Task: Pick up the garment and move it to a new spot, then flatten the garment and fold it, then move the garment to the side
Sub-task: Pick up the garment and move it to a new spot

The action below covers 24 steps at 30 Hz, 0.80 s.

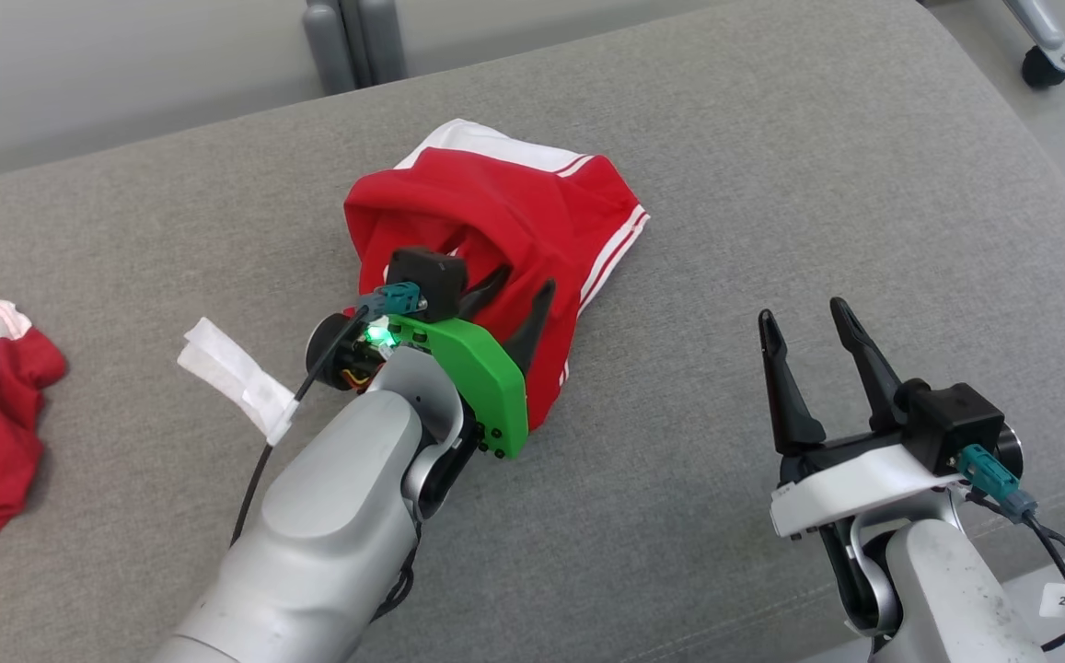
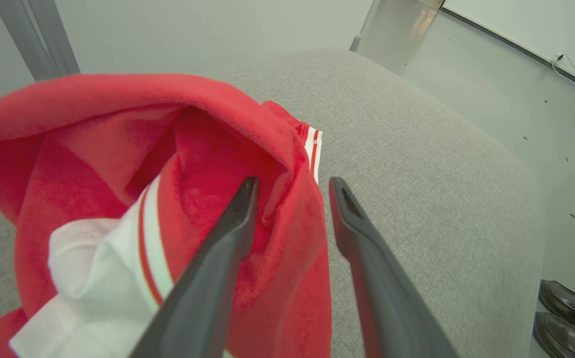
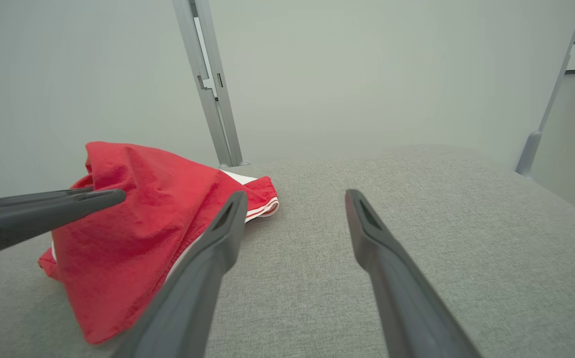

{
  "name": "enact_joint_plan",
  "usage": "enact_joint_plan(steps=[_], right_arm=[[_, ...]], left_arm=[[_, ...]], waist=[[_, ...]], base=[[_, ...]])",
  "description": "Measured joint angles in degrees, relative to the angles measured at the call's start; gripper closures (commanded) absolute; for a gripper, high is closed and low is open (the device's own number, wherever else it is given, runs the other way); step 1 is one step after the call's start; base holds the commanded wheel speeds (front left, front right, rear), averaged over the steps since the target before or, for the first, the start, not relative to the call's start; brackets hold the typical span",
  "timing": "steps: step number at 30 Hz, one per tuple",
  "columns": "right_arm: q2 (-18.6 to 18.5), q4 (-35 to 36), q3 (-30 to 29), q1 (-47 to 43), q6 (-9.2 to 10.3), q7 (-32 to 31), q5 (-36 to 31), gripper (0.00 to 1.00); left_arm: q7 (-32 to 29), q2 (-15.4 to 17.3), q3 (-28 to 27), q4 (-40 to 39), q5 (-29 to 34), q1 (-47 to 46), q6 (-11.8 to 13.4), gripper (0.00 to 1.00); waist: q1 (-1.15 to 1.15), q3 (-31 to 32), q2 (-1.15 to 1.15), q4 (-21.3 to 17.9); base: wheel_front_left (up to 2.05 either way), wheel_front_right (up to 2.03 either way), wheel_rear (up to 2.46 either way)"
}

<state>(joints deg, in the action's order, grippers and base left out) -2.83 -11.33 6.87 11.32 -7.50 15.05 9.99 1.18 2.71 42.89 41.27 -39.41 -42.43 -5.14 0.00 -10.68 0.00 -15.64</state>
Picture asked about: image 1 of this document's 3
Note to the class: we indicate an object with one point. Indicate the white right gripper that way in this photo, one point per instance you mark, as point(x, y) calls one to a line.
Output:
point(854, 488)

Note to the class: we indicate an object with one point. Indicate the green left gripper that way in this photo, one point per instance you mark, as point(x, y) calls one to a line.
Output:
point(486, 387)

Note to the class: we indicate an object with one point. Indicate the red shirt with white trim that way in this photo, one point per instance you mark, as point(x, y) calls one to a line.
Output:
point(495, 203)

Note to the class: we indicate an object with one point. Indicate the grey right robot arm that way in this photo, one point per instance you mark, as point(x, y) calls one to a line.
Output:
point(946, 599)

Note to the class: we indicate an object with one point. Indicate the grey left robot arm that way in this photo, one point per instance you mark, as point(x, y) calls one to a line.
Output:
point(329, 516)

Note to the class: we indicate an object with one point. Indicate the white tape tag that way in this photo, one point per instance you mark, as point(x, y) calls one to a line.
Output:
point(237, 373)

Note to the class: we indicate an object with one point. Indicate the black caster wheel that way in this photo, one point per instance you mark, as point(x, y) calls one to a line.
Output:
point(1043, 69)

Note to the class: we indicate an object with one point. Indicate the grey metal caster leg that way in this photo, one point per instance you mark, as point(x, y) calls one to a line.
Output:
point(1043, 28)

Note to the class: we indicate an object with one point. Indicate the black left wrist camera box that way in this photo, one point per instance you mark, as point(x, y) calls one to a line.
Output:
point(431, 276)

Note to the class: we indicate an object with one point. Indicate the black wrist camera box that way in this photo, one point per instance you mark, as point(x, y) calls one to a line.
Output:
point(431, 276)
point(951, 424)

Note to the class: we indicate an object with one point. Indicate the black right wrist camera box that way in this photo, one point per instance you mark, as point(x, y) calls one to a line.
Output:
point(951, 424)

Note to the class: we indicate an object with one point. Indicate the grey upright post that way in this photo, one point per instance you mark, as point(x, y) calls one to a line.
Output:
point(366, 37)

